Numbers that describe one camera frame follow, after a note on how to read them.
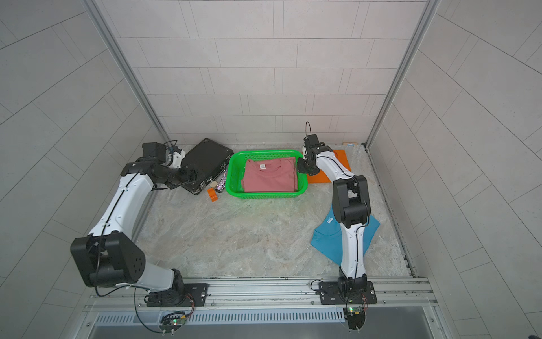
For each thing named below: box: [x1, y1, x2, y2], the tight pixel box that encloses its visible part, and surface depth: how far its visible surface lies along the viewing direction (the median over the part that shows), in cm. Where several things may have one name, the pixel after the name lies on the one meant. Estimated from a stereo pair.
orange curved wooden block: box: [206, 187, 219, 203], surface depth 98 cm
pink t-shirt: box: [241, 156, 298, 193], surface depth 101 cm
